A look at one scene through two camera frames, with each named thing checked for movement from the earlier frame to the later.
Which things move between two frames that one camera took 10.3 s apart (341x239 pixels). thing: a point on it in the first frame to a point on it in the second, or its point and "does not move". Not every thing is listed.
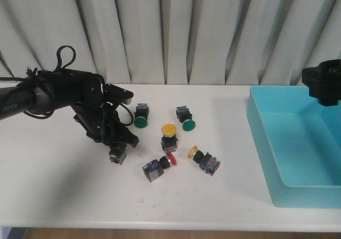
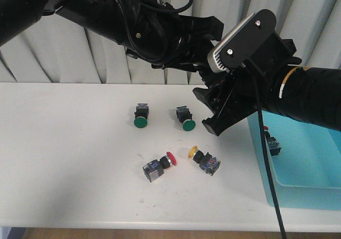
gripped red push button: (118, 152) to (274, 145)
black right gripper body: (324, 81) to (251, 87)
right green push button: (185, 116) does not move
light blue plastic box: (298, 140) does not move
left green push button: (141, 111) does not move
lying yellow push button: (208, 162) does not move
